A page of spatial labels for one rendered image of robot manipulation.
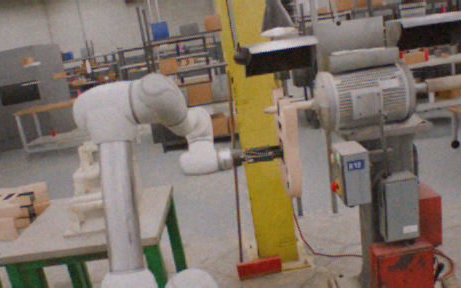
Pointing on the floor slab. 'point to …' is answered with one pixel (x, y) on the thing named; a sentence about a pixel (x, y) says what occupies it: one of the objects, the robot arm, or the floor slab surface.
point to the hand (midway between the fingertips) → (281, 150)
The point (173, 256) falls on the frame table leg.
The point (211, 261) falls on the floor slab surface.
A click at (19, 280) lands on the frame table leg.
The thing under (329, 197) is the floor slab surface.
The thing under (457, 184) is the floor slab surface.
